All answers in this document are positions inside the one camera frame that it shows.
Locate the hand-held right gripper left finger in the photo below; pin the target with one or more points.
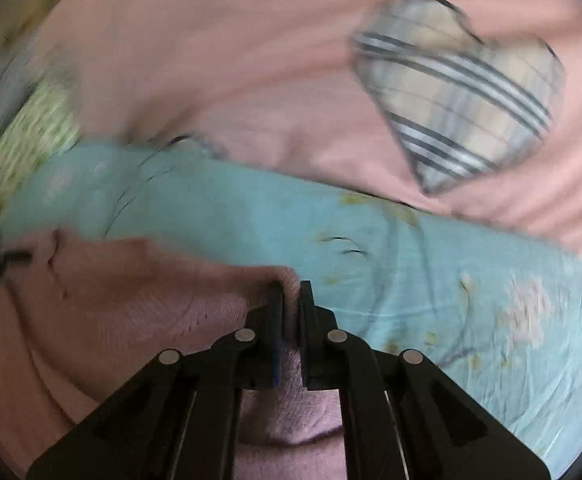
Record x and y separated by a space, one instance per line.
275 360

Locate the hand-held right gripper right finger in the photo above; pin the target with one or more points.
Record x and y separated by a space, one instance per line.
307 320

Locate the pink knit sweater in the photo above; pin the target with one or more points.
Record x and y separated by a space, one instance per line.
121 290

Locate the teal floral bedsheet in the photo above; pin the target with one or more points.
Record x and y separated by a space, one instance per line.
271 220

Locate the green checkered pillow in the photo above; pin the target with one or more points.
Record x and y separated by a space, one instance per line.
31 125

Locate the pink quilt with plaid hearts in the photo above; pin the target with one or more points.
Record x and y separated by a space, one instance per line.
221 60

